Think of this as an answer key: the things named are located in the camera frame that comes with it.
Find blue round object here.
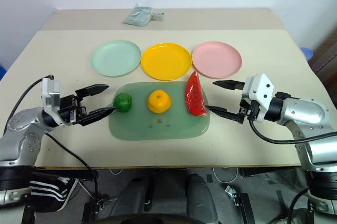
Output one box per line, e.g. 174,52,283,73
300,46,314,63

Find translucent green tray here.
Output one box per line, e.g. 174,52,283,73
108,81,211,141

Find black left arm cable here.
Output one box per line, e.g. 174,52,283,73
3,75,55,133

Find red watermelon slice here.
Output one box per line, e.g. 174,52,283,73
184,70,209,118

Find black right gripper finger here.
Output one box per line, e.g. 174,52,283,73
205,104,242,123
212,79,246,91

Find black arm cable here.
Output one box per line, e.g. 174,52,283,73
3,75,55,133
248,118,337,145

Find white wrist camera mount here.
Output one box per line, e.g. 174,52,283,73
41,76,62,114
241,73,275,123

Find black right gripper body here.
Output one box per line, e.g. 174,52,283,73
236,96,261,125

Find white cable under table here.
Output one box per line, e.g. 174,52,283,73
210,166,241,183

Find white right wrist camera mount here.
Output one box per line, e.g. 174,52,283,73
241,73,275,123

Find pink plate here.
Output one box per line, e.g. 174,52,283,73
191,41,243,79

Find brown wooden furniture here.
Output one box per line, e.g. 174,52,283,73
307,27,337,89

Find metal caster bracket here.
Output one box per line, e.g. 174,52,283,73
224,185,255,224

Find green pepper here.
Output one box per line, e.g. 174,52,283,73
113,93,133,114

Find black sneaker with white stripes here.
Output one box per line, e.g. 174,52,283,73
28,176,80,213

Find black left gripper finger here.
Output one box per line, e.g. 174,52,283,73
75,83,110,98
78,106,117,127

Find dark grey rounded shape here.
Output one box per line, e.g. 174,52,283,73
185,173,220,224
115,176,156,220

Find black cable to floor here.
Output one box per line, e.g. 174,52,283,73
44,132,99,201

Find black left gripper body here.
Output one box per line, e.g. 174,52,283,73
56,93,88,126

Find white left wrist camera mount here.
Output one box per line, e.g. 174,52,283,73
41,76,62,114

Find yellow plate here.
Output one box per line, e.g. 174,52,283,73
141,42,192,81

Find light green plate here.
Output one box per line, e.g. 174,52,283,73
91,40,142,78

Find orange fruit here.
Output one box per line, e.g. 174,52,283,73
146,90,173,114

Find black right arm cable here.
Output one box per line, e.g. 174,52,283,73
248,118,337,145

